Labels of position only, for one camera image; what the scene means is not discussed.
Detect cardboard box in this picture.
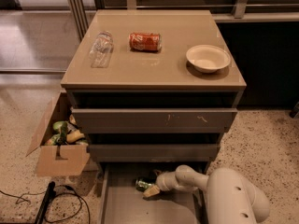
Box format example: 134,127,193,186
27,92,94,176

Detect clear plastic bottle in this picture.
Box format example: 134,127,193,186
89,31,114,68

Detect grey open bottom drawer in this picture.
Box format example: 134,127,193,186
96,162,208,224

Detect grey drawer cabinet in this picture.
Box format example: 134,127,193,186
61,10,246,171

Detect green soda can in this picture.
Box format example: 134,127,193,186
135,177,155,191

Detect metal window frame rail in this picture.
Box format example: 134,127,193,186
68,0,299,35

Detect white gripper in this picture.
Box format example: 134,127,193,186
143,170,178,198

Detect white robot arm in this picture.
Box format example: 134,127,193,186
143,165,270,224

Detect grey middle drawer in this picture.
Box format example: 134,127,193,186
87,144,220,162

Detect black cable left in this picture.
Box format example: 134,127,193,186
0,184,92,224

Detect orange soda can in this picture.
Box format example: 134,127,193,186
129,32,162,52

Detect snack items in box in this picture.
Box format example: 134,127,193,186
44,115,88,146

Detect white bowl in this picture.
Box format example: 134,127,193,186
186,45,232,74

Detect grey top drawer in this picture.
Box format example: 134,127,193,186
72,108,237,133

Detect black bar on floor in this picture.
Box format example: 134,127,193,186
34,181,56,224

